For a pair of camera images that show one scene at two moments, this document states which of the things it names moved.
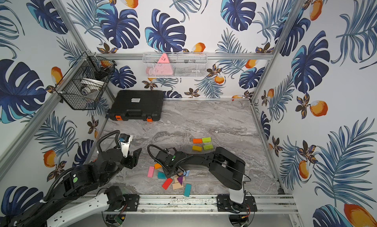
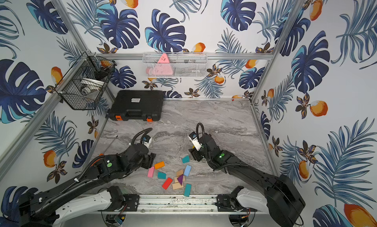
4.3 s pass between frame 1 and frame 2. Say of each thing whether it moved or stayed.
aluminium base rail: stayed
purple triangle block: stayed
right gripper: moved
